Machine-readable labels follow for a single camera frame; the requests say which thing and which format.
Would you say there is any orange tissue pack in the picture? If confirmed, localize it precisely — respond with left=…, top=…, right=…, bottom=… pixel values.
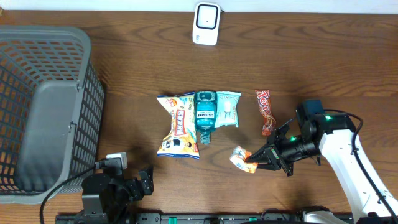
left=229, top=146, right=258, bottom=174

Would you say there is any red chocolate bar wrapper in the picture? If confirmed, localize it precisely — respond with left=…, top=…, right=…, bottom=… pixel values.
left=255, top=90, right=276, bottom=136

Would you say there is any yellow noodle snack bag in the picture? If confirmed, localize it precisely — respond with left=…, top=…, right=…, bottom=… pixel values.
left=157, top=92, right=200, bottom=159

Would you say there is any teal wet wipes pack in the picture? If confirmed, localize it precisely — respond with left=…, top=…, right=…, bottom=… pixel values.
left=215, top=91, right=241, bottom=128

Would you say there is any teal mouthwash bottle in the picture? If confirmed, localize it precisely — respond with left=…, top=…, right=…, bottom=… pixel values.
left=195, top=91, right=217, bottom=145

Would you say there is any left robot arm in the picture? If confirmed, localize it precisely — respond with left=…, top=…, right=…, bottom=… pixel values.
left=73, top=165, right=154, bottom=224

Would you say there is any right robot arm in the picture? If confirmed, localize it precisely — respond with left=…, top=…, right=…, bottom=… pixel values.
left=245, top=100, right=397, bottom=223

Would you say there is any white barcode scanner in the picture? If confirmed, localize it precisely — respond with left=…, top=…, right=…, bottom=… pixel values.
left=192, top=2, right=221, bottom=46

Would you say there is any grey plastic basket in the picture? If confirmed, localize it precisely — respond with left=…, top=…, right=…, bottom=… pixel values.
left=1, top=26, right=105, bottom=204

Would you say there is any black cable left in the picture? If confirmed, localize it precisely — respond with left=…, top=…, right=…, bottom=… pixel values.
left=39, top=160, right=122, bottom=224

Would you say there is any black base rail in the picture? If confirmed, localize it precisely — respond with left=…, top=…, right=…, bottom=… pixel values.
left=55, top=213, right=354, bottom=224

